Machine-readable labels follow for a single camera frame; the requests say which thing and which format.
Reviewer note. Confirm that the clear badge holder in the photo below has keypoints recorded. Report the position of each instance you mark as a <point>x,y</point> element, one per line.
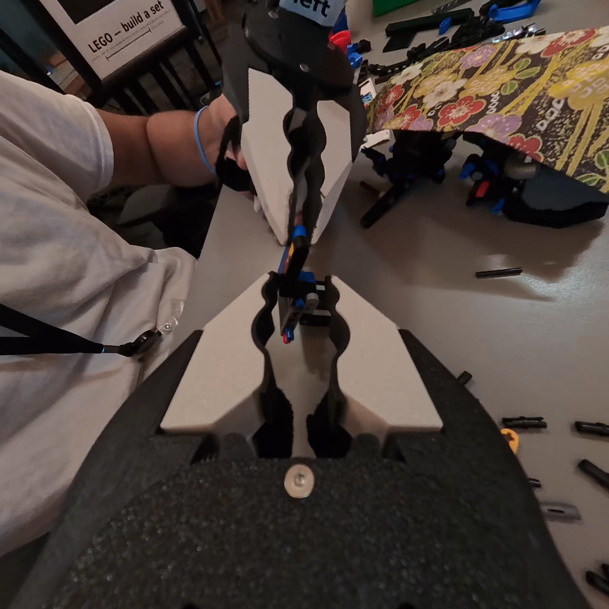
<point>172,316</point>

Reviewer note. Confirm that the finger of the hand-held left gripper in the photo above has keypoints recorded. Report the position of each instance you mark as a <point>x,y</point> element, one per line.
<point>338,152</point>
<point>266,152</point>

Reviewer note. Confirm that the green plastic bin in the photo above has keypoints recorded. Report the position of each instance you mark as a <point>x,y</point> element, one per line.
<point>390,5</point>

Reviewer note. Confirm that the blue wristband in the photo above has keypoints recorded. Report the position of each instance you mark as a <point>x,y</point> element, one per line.
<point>202,142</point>

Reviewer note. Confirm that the black lego vehicle model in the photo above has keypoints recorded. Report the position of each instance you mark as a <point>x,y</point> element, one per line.
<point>409,161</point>

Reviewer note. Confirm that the person's left hand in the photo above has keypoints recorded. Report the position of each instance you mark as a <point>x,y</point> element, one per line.
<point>222,107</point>

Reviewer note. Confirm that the blue black lego assembly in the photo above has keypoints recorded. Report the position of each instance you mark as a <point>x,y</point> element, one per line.
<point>297,257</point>

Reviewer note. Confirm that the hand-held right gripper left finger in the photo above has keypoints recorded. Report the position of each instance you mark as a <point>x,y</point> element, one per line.
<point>223,380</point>

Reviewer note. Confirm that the person's left forearm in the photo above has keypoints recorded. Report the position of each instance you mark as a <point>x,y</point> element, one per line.
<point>171,147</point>

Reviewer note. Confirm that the black lego axle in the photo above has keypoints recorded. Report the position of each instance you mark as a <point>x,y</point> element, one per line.
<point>499,273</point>

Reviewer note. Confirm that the black white marker sign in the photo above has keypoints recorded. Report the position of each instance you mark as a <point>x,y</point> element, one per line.
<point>119,33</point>

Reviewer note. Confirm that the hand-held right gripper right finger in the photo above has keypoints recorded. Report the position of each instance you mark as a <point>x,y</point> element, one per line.
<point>385,380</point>

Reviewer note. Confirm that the pile of small lego pieces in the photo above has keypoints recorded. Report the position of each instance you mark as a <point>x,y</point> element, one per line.
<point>523,422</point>

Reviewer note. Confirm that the pile of large lego parts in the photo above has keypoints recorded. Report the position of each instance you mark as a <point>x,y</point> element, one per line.
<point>418,24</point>

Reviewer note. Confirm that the red lego wheel hub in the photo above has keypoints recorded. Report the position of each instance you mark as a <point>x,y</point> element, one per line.
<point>338,40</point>

